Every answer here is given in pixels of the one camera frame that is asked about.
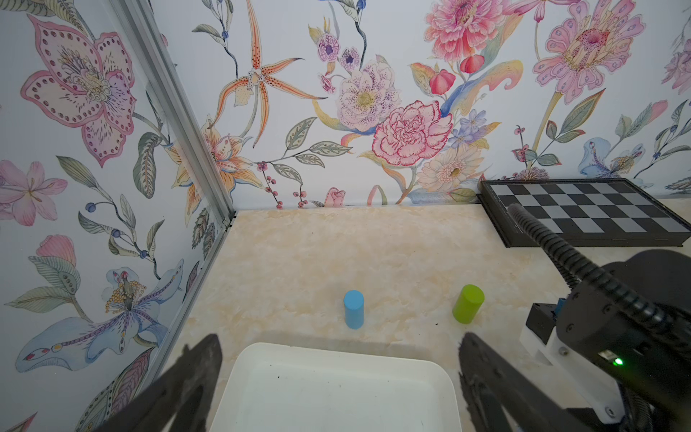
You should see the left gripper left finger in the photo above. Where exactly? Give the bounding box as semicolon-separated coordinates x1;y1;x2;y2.
99;334;222;432

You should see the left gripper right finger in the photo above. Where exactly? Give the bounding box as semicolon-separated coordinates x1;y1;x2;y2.
458;332;588;431

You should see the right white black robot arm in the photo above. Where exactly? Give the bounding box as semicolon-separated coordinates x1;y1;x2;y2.
509;204;690;431

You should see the left white storage tray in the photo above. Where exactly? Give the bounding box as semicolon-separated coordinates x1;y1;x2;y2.
210;343;462;431

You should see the small green cylinder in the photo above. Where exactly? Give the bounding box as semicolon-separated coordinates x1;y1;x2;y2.
452;284;485;324

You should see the small blue cylinder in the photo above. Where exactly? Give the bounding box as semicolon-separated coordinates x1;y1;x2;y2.
343;290;365;329

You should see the black white checkerboard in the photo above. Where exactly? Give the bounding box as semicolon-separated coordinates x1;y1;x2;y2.
478;178;690;248

